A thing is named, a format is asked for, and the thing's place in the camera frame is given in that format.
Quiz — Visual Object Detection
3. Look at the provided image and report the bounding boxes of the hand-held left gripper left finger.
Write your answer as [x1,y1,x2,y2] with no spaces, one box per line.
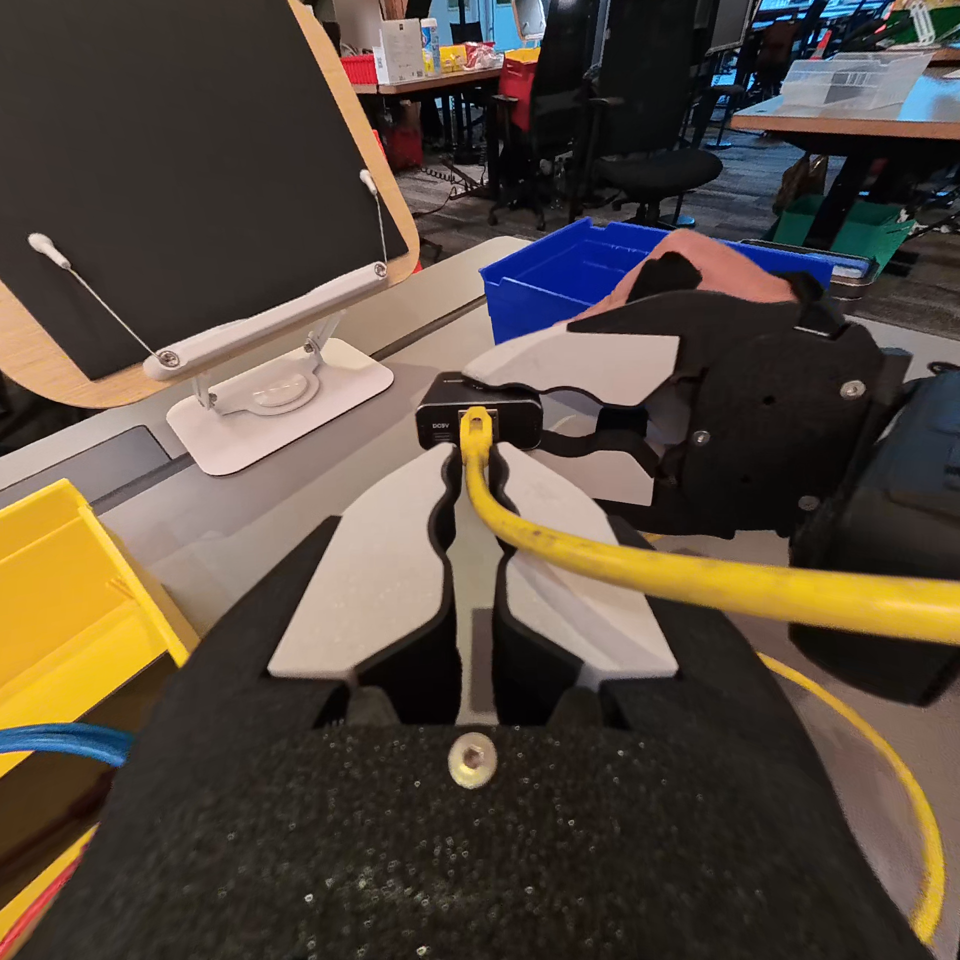
[267,442,462,684]

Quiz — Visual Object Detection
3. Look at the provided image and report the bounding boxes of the blue plastic bin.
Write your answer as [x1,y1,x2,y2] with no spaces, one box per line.
[480,217,835,348]

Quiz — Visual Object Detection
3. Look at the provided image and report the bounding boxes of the clear plastic bin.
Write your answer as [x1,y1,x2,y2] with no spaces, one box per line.
[780,51,935,110]

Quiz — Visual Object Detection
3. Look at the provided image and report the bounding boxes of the black divider of yellow bin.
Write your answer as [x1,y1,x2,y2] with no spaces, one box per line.
[0,652,189,894]

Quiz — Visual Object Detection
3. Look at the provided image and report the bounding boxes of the wooden top table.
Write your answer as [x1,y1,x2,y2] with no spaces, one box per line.
[731,45,960,252]

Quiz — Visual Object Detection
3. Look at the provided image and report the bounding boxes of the grey flat case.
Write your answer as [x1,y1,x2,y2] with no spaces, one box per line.
[738,238,880,288]

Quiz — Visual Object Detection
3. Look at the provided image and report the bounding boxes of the cluttered wooden table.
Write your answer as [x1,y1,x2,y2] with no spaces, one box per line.
[352,66,505,174]

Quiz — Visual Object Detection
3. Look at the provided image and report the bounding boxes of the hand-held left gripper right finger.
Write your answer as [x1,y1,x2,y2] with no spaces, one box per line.
[491,442,681,685]

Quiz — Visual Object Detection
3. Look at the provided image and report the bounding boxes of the yellow plastic bin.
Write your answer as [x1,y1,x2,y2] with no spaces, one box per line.
[0,478,202,960]

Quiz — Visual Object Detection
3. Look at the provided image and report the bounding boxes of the black ethernet port adapter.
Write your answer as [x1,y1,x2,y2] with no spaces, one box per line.
[414,372,545,453]

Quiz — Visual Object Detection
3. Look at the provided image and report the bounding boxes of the person's right hand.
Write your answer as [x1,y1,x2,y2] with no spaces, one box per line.
[577,228,804,324]

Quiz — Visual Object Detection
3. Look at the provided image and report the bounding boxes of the blue ethernet cable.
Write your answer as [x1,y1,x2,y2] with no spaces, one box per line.
[0,722,136,770]

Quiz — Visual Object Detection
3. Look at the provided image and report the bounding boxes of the yellow ethernet cable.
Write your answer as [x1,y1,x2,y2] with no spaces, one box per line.
[459,405,960,948]

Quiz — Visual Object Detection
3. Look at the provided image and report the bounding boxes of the green box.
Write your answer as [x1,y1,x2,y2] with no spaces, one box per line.
[772,195,916,275]

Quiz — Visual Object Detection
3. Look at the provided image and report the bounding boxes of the white carton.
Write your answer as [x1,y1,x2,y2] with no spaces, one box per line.
[372,18,426,86]

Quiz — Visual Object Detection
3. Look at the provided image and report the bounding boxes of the red ethernet cable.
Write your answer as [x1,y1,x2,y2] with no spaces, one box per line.
[0,855,85,960]

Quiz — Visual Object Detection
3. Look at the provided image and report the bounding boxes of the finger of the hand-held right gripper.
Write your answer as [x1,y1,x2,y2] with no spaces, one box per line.
[538,388,693,508]
[462,328,682,410]

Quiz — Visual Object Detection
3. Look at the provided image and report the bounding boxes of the black office chair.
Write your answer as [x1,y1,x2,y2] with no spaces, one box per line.
[487,0,601,230]
[592,0,725,230]

